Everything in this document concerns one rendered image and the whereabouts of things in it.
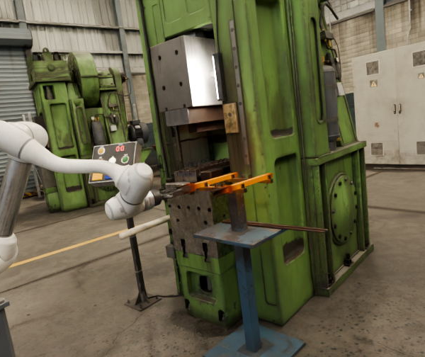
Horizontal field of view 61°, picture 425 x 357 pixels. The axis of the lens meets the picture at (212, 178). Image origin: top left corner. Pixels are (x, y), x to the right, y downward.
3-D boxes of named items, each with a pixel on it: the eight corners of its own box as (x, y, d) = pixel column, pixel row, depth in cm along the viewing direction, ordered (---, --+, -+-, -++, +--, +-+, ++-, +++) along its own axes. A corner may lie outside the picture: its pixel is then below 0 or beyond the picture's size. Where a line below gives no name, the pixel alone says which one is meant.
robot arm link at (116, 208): (141, 218, 159) (151, 200, 151) (110, 229, 148) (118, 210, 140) (129, 200, 163) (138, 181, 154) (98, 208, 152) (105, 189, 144)
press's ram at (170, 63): (203, 104, 203) (194, 30, 197) (159, 112, 228) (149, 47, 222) (246, 101, 234) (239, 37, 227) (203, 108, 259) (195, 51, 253)
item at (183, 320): (213, 350, 202) (212, 348, 202) (148, 322, 241) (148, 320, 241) (253, 316, 231) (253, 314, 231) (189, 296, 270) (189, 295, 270)
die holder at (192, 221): (217, 258, 212) (208, 184, 205) (174, 249, 237) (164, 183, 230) (268, 229, 253) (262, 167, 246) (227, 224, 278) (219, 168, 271)
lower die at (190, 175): (197, 182, 219) (195, 168, 217) (174, 181, 232) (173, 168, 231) (238, 169, 249) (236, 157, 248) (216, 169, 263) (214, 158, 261)
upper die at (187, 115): (189, 123, 213) (187, 107, 212) (166, 126, 226) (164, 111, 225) (232, 118, 244) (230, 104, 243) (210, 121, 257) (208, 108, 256)
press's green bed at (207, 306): (227, 331, 219) (217, 258, 212) (185, 315, 244) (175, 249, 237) (275, 292, 260) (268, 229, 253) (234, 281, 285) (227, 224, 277)
